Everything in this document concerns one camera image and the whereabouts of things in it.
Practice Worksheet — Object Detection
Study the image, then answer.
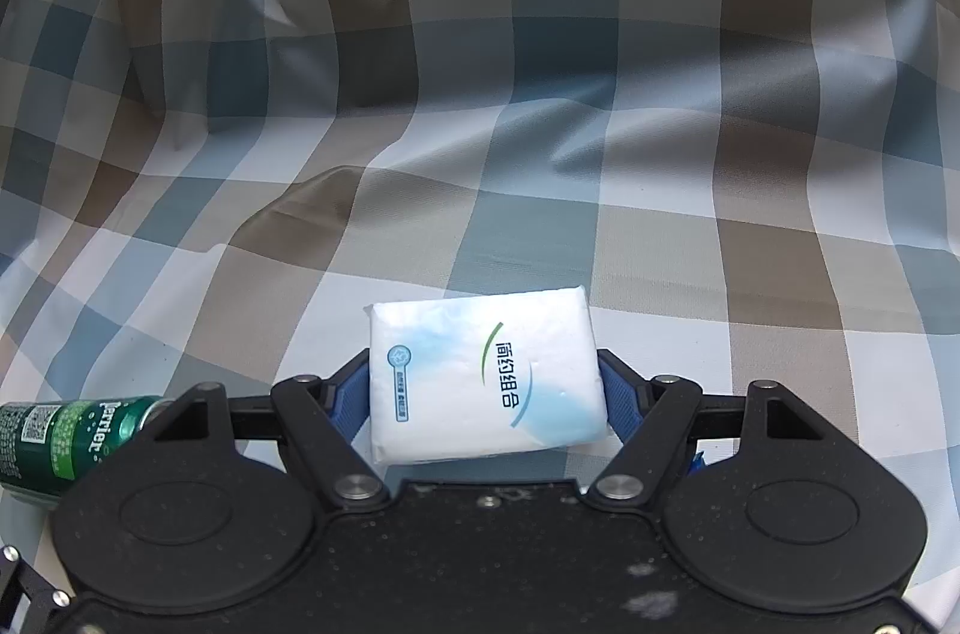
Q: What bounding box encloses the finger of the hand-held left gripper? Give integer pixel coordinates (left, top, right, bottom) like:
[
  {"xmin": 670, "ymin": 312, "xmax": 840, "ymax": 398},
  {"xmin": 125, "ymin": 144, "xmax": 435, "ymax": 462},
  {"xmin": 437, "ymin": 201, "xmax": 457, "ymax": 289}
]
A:
[{"xmin": 0, "ymin": 540, "xmax": 76, "ymax": 634}]

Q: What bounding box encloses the checked blue beige cloth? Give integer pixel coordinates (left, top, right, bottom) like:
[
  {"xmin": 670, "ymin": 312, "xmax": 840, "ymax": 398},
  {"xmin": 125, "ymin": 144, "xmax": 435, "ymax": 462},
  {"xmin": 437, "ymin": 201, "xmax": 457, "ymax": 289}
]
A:
[{"xmin": 0, "ymin": 0, "xmax": 960, "ymax": 560}]

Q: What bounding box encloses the green drink can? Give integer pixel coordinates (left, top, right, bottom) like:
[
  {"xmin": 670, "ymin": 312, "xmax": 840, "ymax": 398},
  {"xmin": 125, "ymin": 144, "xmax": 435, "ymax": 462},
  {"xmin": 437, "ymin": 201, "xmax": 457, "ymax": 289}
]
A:
[{"xmin": 0, "ymin": 394, "xmax": 177, "ymax": 509}]

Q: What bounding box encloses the small white tissue pack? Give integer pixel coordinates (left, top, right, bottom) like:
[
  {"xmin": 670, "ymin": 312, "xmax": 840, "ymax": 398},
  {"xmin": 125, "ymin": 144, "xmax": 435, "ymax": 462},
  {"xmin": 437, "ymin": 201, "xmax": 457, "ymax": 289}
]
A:
[{"xmin": 364, "ymin": 284, "xmax": 610, "ymax": 464}]

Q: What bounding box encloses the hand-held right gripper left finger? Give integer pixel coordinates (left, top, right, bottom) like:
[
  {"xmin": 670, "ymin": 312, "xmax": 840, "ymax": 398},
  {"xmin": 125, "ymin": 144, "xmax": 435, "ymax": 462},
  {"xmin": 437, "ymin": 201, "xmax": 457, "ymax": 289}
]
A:
[{"xmin": 142, "ymin": 353, "xmax": 392, "ymax": 515}]

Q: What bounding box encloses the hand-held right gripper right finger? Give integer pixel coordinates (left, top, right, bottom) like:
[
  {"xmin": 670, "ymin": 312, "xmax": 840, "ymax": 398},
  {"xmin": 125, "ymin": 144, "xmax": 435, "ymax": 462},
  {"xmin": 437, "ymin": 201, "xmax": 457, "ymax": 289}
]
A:
[{"xmin": 588, "ymin": 349, "xmax": 830, "ymax": 515}]

